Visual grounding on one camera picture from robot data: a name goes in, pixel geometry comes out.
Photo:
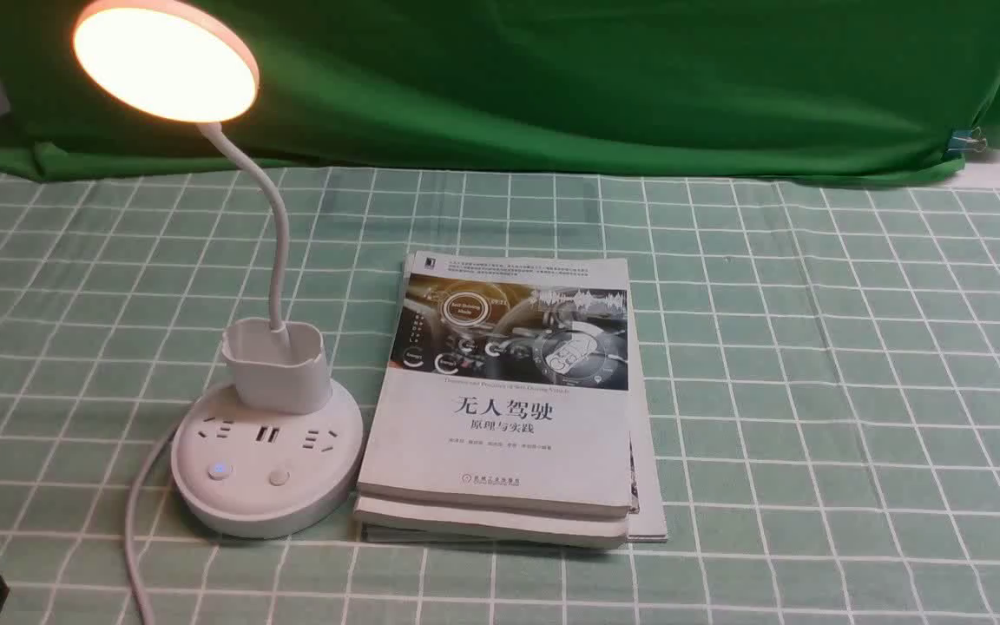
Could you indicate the white desk lamp with base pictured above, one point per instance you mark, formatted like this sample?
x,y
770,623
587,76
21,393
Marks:
x,y
276,449

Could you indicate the top self-driving textbook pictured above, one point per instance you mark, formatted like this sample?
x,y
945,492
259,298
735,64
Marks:
x,y
500,434

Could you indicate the middle white book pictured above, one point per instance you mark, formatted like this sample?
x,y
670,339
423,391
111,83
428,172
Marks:
x,y
404,522

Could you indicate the bottom thin book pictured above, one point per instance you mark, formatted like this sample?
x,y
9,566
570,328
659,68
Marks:
x,y
649,486

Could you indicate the green backdrop cloth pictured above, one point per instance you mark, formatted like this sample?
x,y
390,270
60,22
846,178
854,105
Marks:
x,y
831,92

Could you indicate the green checkered tablecloth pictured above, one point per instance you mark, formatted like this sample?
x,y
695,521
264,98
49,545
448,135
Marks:
x,y
822,371

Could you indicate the blue binder clip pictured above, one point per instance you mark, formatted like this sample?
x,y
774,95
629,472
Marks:
x,y
967,141

